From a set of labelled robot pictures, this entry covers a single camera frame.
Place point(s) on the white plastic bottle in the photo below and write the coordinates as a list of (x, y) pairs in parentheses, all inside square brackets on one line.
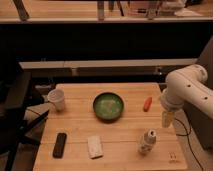
[(147, 142)]

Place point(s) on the white paper cup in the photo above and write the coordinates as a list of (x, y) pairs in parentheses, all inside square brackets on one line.
[(57, 98)]

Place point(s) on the dark chair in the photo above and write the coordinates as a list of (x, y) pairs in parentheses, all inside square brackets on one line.
[(13, 126)]

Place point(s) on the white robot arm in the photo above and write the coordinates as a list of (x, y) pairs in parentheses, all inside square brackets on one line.
[(186, 84)]

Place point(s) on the cream gripper end piece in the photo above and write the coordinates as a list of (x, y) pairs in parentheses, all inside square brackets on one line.
[(167, 118)]

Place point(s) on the black remote control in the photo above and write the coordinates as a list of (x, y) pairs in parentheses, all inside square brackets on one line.
[(59, 145)]

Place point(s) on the green bowl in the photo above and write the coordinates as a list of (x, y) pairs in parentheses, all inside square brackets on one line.
[(108, 106)]

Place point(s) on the orange carrot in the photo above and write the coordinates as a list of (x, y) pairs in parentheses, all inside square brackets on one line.
[(147, 104)]

